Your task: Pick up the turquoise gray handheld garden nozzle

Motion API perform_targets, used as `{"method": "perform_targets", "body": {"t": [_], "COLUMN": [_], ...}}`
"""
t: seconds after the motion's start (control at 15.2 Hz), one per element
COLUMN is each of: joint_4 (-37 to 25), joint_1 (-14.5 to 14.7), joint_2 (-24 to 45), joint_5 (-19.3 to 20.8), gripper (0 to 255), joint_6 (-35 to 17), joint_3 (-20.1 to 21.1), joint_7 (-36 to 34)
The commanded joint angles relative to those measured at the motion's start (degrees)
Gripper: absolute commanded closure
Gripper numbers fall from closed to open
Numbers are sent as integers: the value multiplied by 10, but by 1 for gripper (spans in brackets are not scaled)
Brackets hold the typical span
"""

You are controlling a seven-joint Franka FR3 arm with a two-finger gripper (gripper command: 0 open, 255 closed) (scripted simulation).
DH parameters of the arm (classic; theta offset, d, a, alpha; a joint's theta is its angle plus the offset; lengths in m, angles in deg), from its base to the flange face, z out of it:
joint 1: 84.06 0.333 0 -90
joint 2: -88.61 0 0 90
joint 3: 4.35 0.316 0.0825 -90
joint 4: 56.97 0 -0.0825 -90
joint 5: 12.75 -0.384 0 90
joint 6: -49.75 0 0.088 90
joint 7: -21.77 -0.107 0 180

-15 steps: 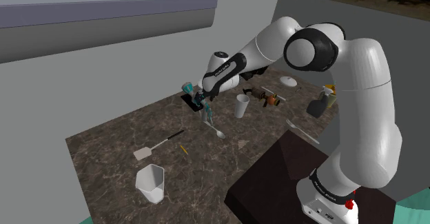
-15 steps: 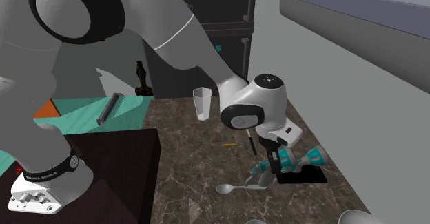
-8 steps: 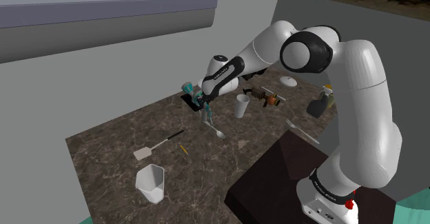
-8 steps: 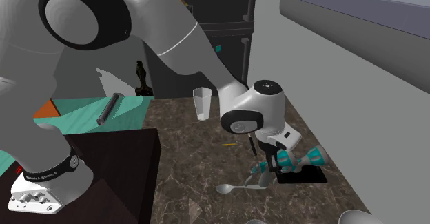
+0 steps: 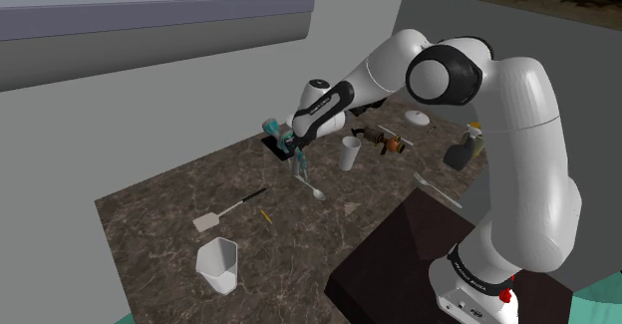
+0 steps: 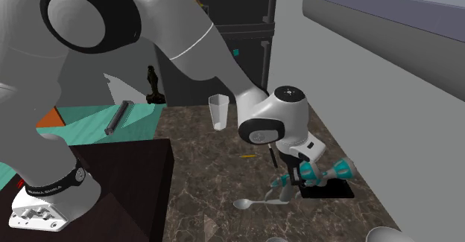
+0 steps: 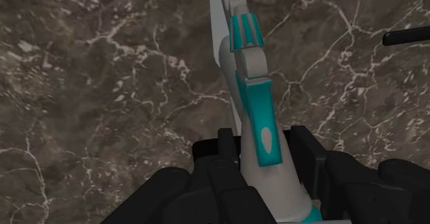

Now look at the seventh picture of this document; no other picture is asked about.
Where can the white and teal handheld tool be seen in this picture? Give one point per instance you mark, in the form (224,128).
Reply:
(258,122)

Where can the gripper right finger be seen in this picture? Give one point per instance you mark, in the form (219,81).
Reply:
(352,186)

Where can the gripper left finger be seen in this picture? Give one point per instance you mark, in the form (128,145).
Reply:
(221,183)

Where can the black rod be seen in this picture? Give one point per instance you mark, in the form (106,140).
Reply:
(406,35)

